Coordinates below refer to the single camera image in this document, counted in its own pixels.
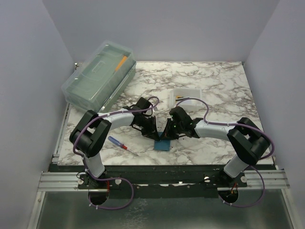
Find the blue leather card holder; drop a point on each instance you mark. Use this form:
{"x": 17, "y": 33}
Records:
{"x": 162, "y": 145}

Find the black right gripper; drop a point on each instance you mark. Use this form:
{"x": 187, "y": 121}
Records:
{"x": 167, "y": 135}

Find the orange pen in box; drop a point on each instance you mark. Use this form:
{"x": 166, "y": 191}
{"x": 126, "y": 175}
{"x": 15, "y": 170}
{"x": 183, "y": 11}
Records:
{"x": 121, "y": 63}

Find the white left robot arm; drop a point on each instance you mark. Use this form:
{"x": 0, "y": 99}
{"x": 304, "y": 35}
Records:
{"x": 92, "y": 130}

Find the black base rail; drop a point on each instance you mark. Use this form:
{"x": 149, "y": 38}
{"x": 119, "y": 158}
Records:
{"x": 129, "y": 192}

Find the white plastic card tray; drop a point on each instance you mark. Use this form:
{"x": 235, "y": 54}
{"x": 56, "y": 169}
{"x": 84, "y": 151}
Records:
{"x": 188, "y": 104}

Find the white striped credit card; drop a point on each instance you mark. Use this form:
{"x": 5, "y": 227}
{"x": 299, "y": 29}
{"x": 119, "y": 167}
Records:
{"x": 181, "y": 98}

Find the blue red screwdriver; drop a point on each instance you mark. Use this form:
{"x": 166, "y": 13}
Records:
{"x": 121, "y": 145}

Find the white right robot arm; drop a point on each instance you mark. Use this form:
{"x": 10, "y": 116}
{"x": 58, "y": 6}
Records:
{"x": 248, "y": 141}

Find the clear plastic storage box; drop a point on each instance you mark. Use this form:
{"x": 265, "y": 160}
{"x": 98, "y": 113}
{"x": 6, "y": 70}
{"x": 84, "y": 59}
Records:
{"x": 95, "y": 85}

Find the aluminium frame rail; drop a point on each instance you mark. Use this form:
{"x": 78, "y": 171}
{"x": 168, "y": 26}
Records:
{"x": 159, "y": 177}

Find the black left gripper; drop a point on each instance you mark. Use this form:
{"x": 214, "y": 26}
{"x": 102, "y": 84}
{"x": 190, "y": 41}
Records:
{"x": 151, "y": 132}

